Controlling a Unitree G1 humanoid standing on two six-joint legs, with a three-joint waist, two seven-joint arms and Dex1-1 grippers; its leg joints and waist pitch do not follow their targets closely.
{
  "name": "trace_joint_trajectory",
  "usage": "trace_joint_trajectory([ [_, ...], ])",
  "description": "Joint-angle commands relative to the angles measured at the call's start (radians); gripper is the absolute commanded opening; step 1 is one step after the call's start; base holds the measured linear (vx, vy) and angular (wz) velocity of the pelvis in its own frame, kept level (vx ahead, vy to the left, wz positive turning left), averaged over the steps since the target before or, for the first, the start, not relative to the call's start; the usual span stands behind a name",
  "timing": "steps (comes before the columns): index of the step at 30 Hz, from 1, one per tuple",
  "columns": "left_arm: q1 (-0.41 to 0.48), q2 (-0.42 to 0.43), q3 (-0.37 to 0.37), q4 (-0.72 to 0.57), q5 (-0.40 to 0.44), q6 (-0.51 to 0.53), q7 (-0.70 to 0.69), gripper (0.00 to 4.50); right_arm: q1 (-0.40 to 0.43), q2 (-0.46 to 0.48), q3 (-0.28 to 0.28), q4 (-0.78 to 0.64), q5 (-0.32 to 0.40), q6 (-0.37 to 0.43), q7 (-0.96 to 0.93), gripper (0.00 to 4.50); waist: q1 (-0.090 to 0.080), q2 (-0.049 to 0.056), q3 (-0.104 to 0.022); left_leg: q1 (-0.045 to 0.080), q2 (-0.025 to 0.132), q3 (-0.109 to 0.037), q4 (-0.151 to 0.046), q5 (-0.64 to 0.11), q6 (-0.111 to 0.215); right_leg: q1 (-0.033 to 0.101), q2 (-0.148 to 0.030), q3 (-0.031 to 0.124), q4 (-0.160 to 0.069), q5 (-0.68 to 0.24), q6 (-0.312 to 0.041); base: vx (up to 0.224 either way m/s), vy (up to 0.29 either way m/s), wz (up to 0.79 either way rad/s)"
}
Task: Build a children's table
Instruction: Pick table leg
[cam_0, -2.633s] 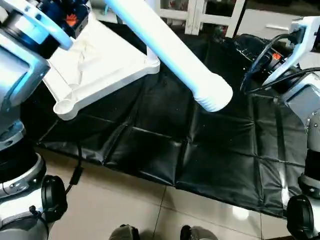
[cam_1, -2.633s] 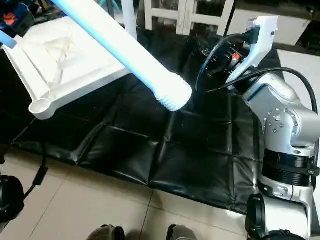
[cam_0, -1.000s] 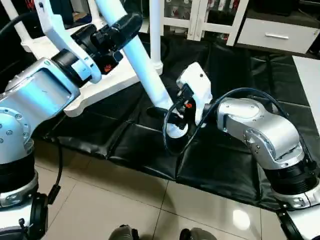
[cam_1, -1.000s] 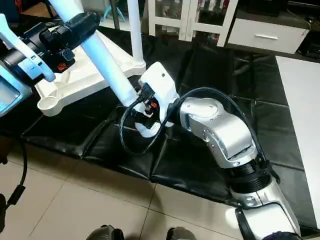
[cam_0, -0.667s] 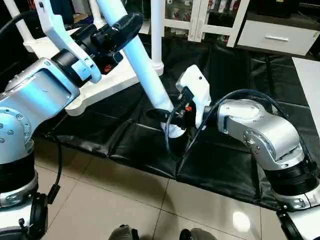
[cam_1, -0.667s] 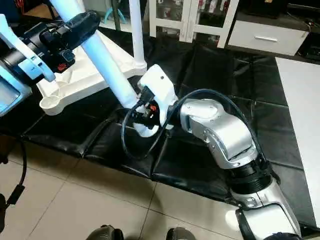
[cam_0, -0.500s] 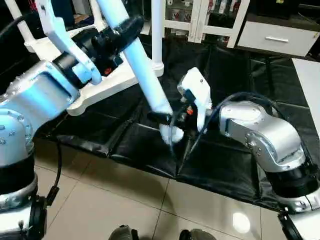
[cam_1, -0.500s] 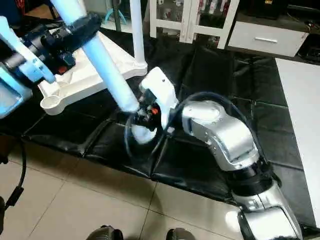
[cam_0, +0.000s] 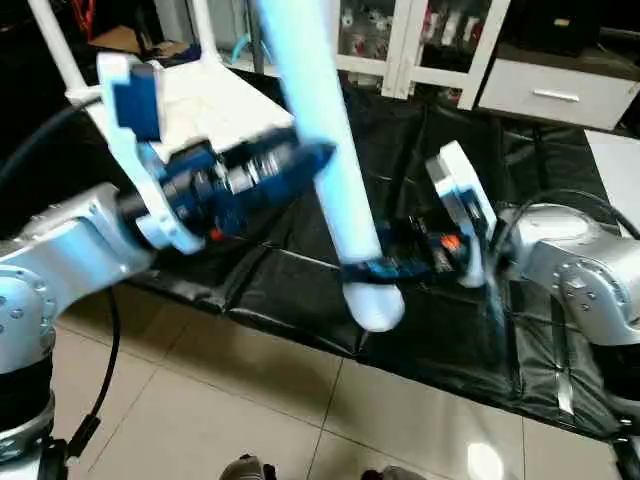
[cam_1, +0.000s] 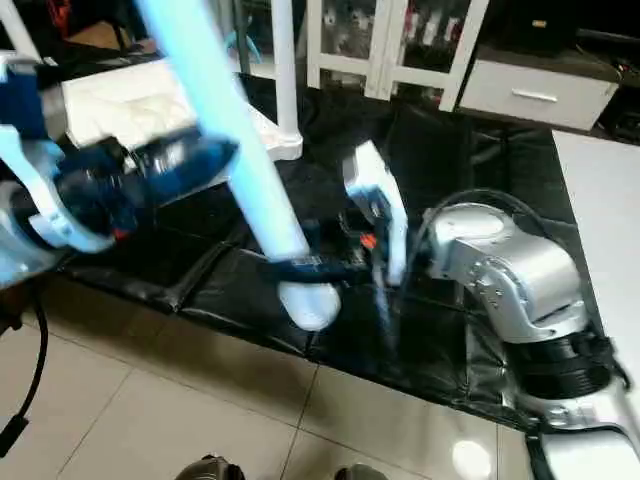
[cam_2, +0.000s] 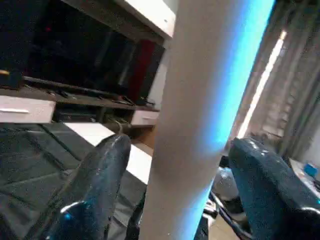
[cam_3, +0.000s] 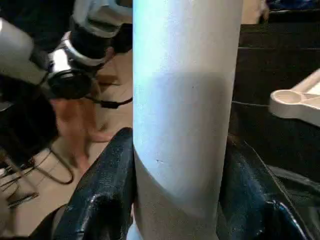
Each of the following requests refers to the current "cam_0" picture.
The white plastic table leg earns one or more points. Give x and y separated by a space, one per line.
205 30
320 130
58 45

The white plastic table top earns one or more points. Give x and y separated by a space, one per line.
220 110

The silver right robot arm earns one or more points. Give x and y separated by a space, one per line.
575 270

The black work mat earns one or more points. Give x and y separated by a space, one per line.
440 320

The light blue hooked pole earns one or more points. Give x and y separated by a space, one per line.
242 50

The brown cardboard box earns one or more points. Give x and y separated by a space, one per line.
130 40

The white glass-door cabinet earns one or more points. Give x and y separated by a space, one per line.
430 45

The white drawer unit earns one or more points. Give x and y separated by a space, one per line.
545 95

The white flat board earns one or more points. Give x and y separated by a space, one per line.
618 180

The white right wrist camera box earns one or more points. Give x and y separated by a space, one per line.
462 200

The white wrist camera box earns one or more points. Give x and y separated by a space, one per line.
135 140
462 200

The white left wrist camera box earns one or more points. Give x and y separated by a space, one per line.
135 140

